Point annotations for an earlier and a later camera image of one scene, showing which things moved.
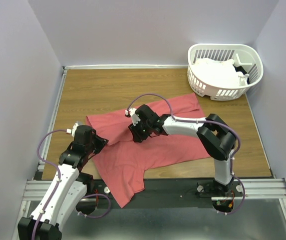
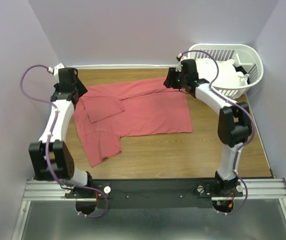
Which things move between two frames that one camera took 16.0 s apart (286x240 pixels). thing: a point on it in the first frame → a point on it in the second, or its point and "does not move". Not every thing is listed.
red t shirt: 122,160 → 105,113
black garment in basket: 239,68 does not move
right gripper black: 136,136 → 172,72
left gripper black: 101,142 → 81,88
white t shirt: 217,73 does not move
